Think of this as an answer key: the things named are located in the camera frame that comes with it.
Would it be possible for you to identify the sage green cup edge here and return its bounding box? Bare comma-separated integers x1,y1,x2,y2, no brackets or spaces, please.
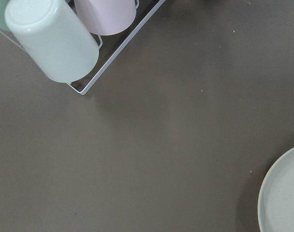
0,0,10,31

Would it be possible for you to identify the pink upturned cup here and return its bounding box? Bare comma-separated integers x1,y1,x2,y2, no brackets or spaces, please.
74,0,140,36

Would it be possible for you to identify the white wire cup rack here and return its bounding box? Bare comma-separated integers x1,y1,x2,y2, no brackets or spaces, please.
0,0,163,95

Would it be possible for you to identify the round beige plate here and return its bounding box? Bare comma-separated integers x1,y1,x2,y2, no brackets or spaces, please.
257,148,294,232

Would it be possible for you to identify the pale green upturned cup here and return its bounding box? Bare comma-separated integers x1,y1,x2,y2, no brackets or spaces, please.
4,0,99,83

